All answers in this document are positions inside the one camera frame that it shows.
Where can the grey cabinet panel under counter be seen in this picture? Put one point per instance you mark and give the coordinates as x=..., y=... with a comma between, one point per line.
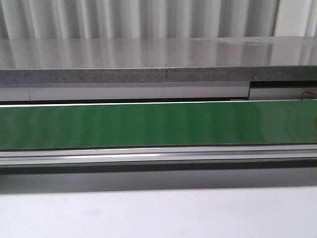
x=259, y=90

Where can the green conveyor belt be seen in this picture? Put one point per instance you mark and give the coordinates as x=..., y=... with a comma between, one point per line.
x=26, y=127

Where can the grey stone counter slab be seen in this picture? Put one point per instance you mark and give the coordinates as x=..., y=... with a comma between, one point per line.
x=53, y=61

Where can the white pleated curtain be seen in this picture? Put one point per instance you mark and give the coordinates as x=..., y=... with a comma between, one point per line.
x=156, y=19

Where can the aluminium conveyor frame rail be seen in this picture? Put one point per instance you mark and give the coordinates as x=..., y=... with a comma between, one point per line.
x=65, y=156

